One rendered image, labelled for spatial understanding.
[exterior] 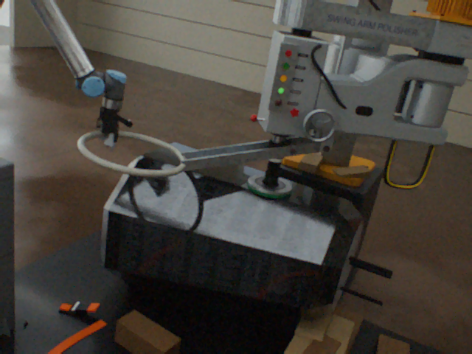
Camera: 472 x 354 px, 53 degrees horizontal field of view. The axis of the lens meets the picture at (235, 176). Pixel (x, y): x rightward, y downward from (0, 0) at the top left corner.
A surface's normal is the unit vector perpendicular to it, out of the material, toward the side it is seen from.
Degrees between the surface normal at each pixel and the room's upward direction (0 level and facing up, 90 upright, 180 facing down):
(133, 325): 0
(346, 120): 90
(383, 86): 90
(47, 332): 0
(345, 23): 90
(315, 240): 45
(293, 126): 90
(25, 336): 0
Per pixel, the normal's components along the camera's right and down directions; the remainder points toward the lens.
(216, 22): -0.44, 0.26
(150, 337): 0.16, -0.92
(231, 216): -0.15, -0.46
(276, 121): 0.12, 0.38
